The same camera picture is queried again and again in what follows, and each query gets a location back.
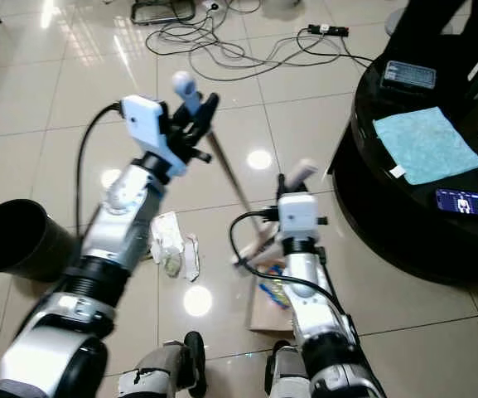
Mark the broom with grey-capped handle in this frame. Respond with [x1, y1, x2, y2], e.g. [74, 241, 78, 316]
[170, 70, 281, 268]

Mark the yellow blue snack wrapper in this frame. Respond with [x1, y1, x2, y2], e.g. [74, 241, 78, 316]
[257, 277, 294, 308]

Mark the white crumpled paper litter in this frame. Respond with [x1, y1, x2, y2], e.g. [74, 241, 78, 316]
[182, 234, 200, 280]

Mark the clear plastic bag litter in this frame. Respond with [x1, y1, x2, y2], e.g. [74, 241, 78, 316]
[150, 211, 184, 277]

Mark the black round table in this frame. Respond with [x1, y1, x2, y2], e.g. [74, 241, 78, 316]
[328, 36, 478, 289]

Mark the black power strip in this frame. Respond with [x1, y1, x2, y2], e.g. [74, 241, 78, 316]
[307, 22, 350, 36]

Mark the teal cleaning cloth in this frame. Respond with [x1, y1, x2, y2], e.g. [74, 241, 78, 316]
[372, 105, 478, 186]

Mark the right robot leg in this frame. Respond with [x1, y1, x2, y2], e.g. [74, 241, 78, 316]
[263, 340, 311, 398]

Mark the robot leg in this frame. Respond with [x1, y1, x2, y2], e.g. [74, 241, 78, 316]
[263, 340, 311, 398]
[118, 331, 209, 398]

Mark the dark flat device blue display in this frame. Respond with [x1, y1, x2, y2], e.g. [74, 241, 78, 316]
[380, 59, 437, 91]

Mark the phone with blue screen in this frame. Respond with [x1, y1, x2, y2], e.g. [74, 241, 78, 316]
[434, 188, 478, 217]

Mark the black waste bin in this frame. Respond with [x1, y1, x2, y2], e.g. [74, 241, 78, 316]
[0, 198, 83, 279]

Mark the left robot leg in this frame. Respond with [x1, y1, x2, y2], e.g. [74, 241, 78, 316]
[118, 331, 209, 398]

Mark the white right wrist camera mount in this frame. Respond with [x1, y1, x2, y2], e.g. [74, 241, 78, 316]
[278, 193, 321, 243]

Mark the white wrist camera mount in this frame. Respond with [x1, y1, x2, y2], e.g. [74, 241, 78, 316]
[120, 95, 184, 177]
[278, 193, 321, 243]

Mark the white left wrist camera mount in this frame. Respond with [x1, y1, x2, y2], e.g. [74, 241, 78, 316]
[120, 95, 184, 177]

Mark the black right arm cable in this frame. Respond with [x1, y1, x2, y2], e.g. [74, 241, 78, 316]
[228, 208, 352, 325]

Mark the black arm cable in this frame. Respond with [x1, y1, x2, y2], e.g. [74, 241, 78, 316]
[228, 208, 352, 325]
[76, 102, 126, 243]

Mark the tangled black floor cable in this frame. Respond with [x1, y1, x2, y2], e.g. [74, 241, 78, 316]
[145, 10, 316, 82]

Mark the black metal frame stand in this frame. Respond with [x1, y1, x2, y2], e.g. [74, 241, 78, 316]
[130, 0, 197, 27]

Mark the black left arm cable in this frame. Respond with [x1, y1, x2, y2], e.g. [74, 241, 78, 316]
[76, 102, 126, 243]

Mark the black power strip cable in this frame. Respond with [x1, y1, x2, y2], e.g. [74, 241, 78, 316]
[299, 31, 374, 70]

